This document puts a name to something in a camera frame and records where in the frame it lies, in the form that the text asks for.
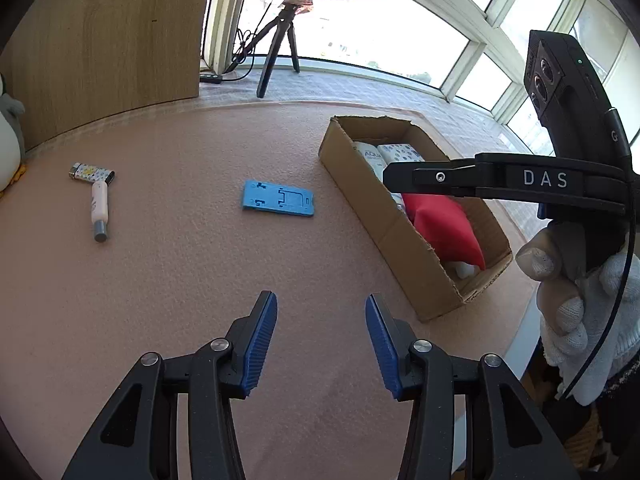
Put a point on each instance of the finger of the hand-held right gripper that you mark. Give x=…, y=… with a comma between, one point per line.
x=425, y=177

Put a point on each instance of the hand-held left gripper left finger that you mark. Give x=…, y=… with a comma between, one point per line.
x=260, y=345

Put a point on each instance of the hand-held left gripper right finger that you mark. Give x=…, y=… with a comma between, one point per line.
x=382, y=347

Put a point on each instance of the patterned tissue packet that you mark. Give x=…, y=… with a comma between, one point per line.
x=402, y=151

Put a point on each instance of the red pouch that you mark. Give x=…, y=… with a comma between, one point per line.
x=445, y=230

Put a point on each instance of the cardboard box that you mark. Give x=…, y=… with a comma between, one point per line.
x=400, y=255

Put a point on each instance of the small translucent white cap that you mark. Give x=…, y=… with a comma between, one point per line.
x=462, y=270

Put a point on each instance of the person's right forearm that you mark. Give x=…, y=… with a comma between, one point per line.
x=625, y=400

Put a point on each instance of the person's right hand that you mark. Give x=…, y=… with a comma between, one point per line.
x=595, y=320

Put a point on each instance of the blue phone stand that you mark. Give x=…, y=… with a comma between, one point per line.
x=277, y=200

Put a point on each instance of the window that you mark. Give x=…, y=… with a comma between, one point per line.
x=380, y=35

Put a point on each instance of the black tripod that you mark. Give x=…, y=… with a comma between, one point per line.
x=277, y=45

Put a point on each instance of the cream tube with grey cap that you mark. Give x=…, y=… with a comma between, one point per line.
x=100, y=210

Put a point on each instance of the patterned lighter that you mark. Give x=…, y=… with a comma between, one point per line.
x=92, y=172

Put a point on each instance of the grey white penguin plush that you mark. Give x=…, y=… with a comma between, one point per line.
x=7, y=140

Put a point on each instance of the light wooden cabinet panel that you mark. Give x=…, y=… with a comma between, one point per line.
x=100, y=45

